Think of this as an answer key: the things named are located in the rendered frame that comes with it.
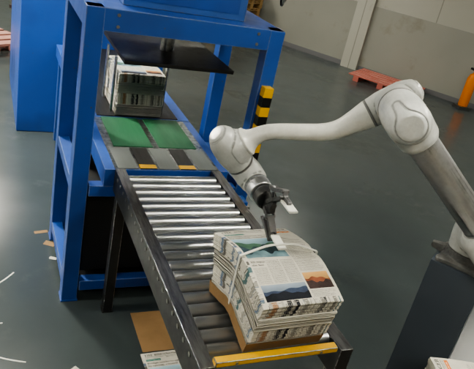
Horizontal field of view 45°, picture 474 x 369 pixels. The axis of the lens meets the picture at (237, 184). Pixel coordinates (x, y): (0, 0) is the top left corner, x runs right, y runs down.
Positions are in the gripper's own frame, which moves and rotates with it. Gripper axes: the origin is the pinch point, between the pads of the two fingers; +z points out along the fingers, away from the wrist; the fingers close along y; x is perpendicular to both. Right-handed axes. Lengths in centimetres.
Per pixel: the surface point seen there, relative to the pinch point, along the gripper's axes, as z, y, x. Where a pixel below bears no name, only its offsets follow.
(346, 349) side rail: 21.7, 35.0, -22.3
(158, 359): -57, 120, 11
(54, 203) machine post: -168, 102, 50
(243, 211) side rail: -69, 42, -21
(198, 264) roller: -31, 39, 13
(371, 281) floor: -104, 127, -150
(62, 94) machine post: -174, 34, 49
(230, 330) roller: 7.1, 35.4, 14.4
